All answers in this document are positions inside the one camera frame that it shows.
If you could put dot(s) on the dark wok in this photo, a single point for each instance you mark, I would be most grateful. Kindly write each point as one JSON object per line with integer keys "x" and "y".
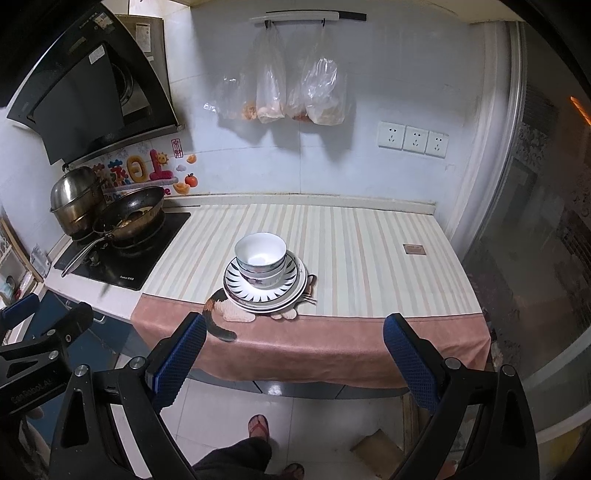
{"x": 134, "y": 207}

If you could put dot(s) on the colourful wall stickers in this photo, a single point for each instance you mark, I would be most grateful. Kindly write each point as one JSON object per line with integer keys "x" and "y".
{"x": 157, "y": 170}

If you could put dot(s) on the black glass cooktop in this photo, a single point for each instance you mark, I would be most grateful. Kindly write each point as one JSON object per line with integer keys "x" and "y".
{"x": 157, "y": 240}

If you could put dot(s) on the clear plastic bag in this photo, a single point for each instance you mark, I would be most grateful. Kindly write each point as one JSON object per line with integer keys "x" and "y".
{"x": 296, "y": 107}
{"x": 270, "y": 87}
{"x": 325, "y": 97}
{"x": 233, "y": 99}

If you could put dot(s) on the steel steamer pot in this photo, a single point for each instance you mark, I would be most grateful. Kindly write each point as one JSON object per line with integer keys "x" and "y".
{"x": 76, "y": 194}

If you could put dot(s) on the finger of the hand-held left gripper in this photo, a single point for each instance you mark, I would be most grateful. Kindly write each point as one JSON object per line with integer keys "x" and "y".
{"x": 21, "y": 308}
{"x": 69, "y": 324}

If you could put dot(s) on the cardboard piece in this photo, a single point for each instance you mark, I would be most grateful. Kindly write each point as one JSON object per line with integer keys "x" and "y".
{"x": 376, "y": 450}

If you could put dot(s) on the person's sandalled foot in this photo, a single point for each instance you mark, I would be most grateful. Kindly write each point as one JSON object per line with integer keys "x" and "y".
{"x": 258, "y": 427}
{"x": 293, "y": 471}

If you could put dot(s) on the white ceramic bowl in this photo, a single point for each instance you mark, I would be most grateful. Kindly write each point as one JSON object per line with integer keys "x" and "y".
{"x": 258, "y": 249}
{"x": 261, "y": 279}

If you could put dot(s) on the wall hook rail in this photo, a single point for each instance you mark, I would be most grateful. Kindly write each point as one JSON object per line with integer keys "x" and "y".
{"x": 300, "y": 17}

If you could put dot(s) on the person's dark trouser leg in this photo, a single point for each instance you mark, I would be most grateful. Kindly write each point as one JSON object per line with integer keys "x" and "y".
{"x": 231, "y": 461}

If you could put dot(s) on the white wall socket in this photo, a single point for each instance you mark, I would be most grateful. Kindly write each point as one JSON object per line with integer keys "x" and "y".
{"x": 437, "y": 143}
{"x": 391, "y": 134}
{"x": 415, "y": 138}

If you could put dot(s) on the brown cloth label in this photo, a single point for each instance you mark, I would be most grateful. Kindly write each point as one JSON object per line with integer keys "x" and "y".
{"x": 413, "y": 249}

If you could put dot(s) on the black range hood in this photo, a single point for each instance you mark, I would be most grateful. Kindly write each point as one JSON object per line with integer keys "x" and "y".
{"x": 78, "y": 101}

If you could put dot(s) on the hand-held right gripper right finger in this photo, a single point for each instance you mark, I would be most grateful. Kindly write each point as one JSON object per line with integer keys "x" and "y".
{"x": 411, "y": 364}

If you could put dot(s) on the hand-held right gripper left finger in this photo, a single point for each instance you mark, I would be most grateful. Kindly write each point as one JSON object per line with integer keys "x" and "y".
{"x": 182, "y": 364}

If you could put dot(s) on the blue cabinet front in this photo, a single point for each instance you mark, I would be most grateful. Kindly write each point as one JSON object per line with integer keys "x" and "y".
{"x": 115, "y": 339}

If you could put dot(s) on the white plate blue petal pattern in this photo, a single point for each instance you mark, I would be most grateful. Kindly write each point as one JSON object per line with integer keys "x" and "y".
{"x": 290, "y": 281}

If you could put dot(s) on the striped tablecloth pink border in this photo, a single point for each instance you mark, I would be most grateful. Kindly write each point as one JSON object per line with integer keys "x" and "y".
{"x": 346, "y": 240}

